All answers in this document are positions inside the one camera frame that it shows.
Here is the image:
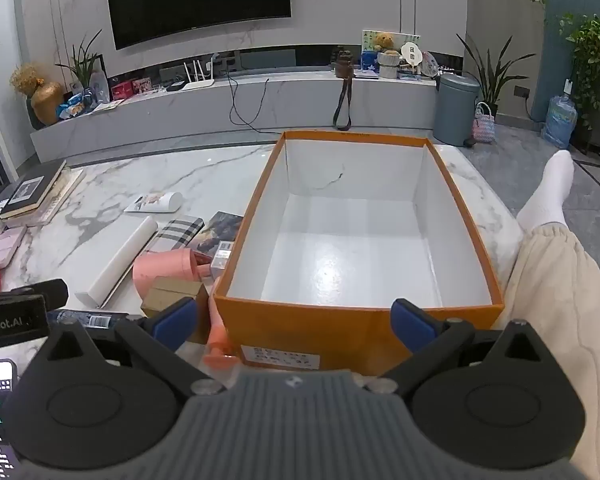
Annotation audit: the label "orange cardboard box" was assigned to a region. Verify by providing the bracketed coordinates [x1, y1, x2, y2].
[212, 130, 506, 377]

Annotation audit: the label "white pot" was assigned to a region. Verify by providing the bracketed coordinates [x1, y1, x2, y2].
[377, 52, 401, 80]

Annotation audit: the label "dried flowers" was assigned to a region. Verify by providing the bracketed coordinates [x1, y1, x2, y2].
[10, 62, 46, 97]

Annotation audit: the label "clear plastic bottle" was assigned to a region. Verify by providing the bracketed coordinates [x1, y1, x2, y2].
[90, 71, 109, 106]

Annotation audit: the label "white round fan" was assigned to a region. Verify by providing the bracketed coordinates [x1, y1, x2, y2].
[400, 42, 424, 69]

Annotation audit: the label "grey marble television bench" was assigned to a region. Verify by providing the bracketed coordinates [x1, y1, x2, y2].
[30, 66, 464, 164]

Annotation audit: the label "trailing ivy plant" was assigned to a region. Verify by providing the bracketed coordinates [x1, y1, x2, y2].
[557, 12, 600, 132]

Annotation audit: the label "pink pouch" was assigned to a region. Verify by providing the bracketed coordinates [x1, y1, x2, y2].
[0, 225, 29, 269]

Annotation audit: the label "grey-blue trash bin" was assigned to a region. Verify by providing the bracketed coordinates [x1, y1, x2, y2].
[432, 74, 481, 147]

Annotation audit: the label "white router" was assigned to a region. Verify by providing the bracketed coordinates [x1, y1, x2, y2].
[182, 59, 216, 91]

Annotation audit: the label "black book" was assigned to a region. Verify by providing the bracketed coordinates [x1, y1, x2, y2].
[0, 159, 67, 220]

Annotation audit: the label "potted grass plant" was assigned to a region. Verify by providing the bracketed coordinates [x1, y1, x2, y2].
[55, 30, 104, 92]

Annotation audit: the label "woven basket bag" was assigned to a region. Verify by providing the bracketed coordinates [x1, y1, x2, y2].
[472, 102, 496, 145]

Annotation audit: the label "book with painted cover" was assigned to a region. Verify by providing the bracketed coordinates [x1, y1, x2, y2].
[187, 211, 246, 257]

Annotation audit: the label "black cable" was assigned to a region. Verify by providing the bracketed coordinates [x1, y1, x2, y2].
[226, 66, 272, 129]

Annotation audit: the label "dark tube with barcode label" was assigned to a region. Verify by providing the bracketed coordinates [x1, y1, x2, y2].
[47, 309, 131, 332]

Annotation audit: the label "plaid case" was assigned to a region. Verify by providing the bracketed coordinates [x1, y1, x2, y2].
[149, 215, 207, 254]

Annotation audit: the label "blue water jug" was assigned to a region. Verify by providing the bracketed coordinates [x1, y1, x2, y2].
[540, 79, 579, 150]

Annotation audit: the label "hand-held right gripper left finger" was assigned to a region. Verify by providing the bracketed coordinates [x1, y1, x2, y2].
[42, 297, 226, 401]

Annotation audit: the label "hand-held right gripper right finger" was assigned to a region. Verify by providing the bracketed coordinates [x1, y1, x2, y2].
[365, 298, 556, 401]

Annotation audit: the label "small brown cardboard box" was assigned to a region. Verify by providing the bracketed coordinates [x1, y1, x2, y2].
[141, 279, 209, 346]

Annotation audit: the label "brown camera bag with strap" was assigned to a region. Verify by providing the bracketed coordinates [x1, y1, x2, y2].
[330, 47, 355, 132]

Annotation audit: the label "white sock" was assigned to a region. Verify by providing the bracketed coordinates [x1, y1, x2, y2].
[516, 149, 576, 237]

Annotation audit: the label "teddy bear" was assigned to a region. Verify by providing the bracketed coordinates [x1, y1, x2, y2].
[372, 32, 399, 56]

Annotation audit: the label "clear plastic box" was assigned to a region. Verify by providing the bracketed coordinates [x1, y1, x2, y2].
[210, 240, 239, 281]

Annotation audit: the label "tall leafy potted plant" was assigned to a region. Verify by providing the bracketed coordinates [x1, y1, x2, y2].
[455, 34, 537, 117]

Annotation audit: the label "gold vase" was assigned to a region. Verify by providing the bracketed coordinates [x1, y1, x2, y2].
[30, 81, 65, 127]

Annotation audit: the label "black television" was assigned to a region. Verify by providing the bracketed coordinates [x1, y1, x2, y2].
[103, 0, 294, 51]

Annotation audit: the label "white tube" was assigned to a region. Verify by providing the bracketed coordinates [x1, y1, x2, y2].
[124, 191, 183, 215]

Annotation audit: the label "green picture card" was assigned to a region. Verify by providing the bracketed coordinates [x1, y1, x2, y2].
[361, 30, 421, 58]

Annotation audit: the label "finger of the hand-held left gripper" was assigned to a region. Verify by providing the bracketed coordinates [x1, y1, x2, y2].
[7, 279, 69, 307]

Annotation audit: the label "pink cup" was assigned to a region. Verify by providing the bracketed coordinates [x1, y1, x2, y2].
[132, 249, 215, 306]

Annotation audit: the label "pink bottle with orange cap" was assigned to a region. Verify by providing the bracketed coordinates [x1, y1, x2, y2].
[202, 277, 241, 371]

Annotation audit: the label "blue snack bag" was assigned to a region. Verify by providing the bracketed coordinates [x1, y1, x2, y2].
[57, 94, 89, 121]

